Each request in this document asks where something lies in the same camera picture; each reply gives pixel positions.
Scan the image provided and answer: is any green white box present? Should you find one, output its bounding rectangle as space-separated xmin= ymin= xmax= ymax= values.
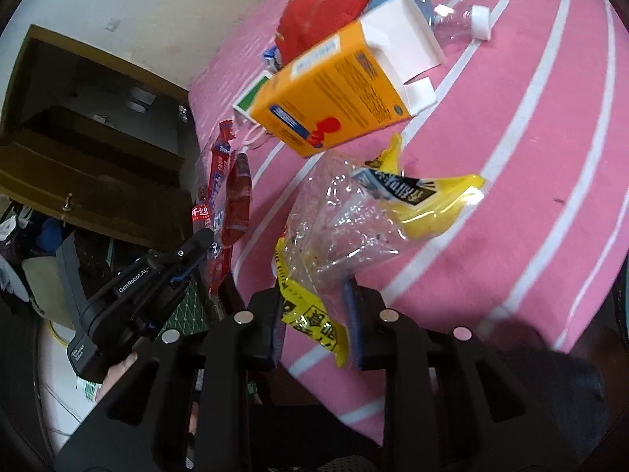
xmin=232 ymin=70 xmax=276 ymax=126

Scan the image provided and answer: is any red blue printed wrapper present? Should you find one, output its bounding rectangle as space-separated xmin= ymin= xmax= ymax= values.
xmin=191 ymin=119 xmax=239 ymax=301

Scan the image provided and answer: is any green patterned cloth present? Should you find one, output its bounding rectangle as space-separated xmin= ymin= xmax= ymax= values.
xmin=164 ymin=282 xmax=213 ymax=336

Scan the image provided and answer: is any blue cloth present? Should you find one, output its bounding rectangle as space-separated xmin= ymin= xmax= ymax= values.
xmin=35 ymin=217 xmax=64 ymax=257

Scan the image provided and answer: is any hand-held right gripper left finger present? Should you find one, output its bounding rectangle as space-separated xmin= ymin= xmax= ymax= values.
xmin=55 ymin=288 xmax=287 ymax=472

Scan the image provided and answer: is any clear plastic bottle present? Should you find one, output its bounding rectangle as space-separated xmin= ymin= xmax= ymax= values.
xmin=366 ymin=0 xmax=493 ymax=49

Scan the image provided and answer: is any red snack bag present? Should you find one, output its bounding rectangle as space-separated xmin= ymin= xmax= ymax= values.
xmin=274 ymin=0 xmax=418 ymax=67

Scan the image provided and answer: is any dark cloth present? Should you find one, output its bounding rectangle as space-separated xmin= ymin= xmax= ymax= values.
xmin=491 ymin=347 xmax=609 ymax=468

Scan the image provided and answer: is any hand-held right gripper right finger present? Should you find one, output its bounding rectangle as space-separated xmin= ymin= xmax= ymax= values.
xmin=342 ymin=275 xmax=583 ymax=472

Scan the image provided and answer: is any person's left hand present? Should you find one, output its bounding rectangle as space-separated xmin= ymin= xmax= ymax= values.
xmin=96 ymin=351 xmax=140 ymax=404

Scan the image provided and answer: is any orange cardboard box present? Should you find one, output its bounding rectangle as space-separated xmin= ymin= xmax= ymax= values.
xmin=250 ymin=0 xmax=446 ymax=159

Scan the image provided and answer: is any pink striped bed sheet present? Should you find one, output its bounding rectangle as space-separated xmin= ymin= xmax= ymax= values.
xmin=189 ymin=0 xmax=627 ymax=446

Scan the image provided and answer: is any grey plastic object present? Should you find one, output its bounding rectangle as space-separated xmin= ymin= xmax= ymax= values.
xmin=54 ymin=232 xmax=92 ymax=328

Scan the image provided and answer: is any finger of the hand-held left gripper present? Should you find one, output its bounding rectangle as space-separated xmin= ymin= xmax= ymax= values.
xmin=164 ymin=229 xmax=218 ymax=288

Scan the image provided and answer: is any brown wooden cabinet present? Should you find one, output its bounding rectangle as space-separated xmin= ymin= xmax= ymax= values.
xmin=0 ymin=24 xmax=197 ymax=253

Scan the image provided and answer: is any red plastic packet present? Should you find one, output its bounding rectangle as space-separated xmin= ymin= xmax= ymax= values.
xmin=225 ymin=151 xmax=254 ymax=247

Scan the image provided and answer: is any yellow clear plastic bag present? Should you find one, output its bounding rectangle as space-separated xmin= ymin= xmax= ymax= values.
xmin=274 ymin=133 xmax=492 ymax=369

